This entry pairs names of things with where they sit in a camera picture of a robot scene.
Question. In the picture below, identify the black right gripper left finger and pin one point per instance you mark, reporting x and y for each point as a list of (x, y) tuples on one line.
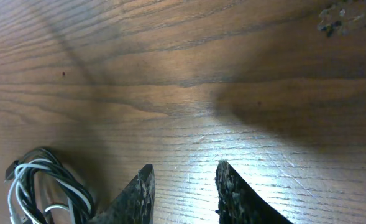
[(135, 203)]

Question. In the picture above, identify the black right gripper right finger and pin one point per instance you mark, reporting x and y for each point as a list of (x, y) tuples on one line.
[(239, 203)]

